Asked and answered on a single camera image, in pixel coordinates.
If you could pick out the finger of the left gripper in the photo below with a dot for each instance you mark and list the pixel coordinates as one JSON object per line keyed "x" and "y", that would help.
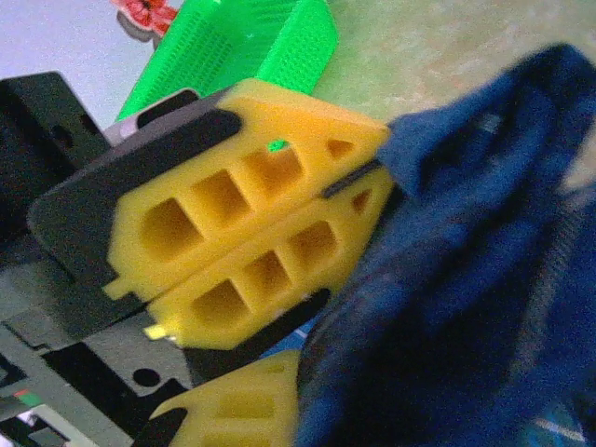
{"x": 358, "y": 223}
{"x": 288, "y": 121}

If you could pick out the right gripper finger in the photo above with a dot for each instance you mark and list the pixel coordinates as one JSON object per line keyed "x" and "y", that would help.
{"x": 284, "y": 386}

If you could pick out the blue plaid long sleeve shirt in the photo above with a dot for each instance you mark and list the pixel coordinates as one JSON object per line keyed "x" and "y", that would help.
{"x": 465, "y": 279}

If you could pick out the green plastic basket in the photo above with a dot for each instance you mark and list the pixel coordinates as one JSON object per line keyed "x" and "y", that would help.
{"x": 209, "y": 37}

